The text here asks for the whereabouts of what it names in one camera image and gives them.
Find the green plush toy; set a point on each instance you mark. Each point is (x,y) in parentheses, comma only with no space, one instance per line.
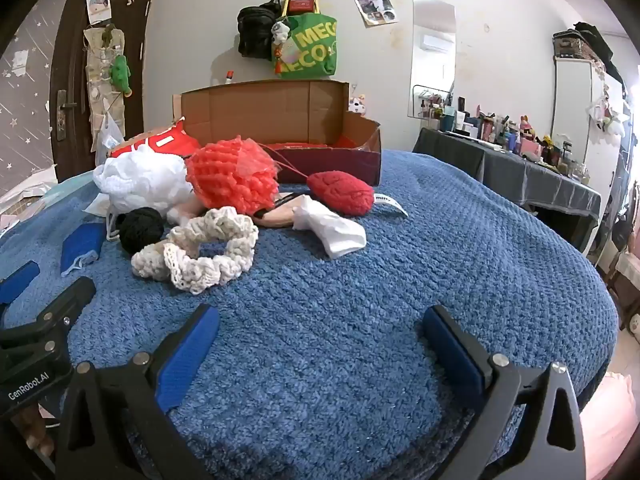
(121,72)

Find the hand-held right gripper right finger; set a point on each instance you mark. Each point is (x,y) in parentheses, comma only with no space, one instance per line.
(452,355)

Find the white hanging plush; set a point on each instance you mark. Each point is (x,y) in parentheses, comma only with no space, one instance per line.
(607,115)

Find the cardboard box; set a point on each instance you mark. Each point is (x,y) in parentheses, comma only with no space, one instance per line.
(260,110)

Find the dark brown door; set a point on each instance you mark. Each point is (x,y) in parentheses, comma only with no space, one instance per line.
(72,35)

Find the wall mirror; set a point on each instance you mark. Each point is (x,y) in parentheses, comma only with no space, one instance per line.
(432,70)

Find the beige hanging organizer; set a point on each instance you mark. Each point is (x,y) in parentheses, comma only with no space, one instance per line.
(100,90)

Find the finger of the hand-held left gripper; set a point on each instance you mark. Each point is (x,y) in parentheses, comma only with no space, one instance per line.
(17,280)
(65,302)

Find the white wardrobe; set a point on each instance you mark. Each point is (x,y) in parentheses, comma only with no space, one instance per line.
(575,105)

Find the white orange toy stick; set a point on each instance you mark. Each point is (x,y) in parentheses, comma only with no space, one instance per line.
(229,77)

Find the orange mesh bath pouf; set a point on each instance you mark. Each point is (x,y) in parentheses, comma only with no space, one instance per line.
(230,175)

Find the person's left hand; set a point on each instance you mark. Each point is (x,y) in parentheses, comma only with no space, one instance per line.
(35,430)

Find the light blue bedsheet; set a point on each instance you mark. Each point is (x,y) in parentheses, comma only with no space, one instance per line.
(65,192)

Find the beige cushioned stool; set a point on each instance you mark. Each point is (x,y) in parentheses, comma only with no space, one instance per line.
(625,275)

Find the white mesh bath pouf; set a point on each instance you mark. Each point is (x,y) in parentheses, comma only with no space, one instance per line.
(140,180)

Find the green tote bag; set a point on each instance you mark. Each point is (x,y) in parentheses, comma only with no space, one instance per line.
(310,45)

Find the black bag on wardrobe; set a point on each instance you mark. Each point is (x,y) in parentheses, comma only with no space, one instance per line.
(600,45)

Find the cream crochet headband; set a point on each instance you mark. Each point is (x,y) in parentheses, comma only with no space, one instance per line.
(227,225)

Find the red knitted sponge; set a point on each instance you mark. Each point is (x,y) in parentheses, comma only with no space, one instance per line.
(340,192)

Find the small dark green plush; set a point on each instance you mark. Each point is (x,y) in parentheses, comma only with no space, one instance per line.
(107,34)

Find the white plush charm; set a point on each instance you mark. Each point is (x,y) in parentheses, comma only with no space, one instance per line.
(281,32)

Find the blue knitted blanket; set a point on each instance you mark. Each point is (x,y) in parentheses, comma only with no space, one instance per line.
(325,285)

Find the table with dark grey cloth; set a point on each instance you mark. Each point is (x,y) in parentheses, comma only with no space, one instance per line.
(500,170)

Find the wall photo collage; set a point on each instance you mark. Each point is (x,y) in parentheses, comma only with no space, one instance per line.
(375,6)

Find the blue cloth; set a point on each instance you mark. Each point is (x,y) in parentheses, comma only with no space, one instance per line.
(82,247)

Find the black backpack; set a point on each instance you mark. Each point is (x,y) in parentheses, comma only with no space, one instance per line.
(255,30)

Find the small cow plush toy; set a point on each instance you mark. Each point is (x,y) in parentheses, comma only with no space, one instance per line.
(357,104)

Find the clear plastic bag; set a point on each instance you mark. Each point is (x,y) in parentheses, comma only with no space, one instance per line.
(111,135)

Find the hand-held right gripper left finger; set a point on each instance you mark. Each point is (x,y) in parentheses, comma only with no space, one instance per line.
(187,355)

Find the table with cosmetic bottles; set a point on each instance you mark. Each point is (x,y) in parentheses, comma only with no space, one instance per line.
(500,132)

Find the pink paper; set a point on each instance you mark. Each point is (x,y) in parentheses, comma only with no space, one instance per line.
(10,221)

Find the photo on door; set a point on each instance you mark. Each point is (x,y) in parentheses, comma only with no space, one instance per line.
(98,2)

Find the white cloth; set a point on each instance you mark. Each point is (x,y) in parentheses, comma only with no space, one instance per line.
(335,232)

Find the pink cushion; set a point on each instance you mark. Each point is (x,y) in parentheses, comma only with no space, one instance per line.
(612,425)

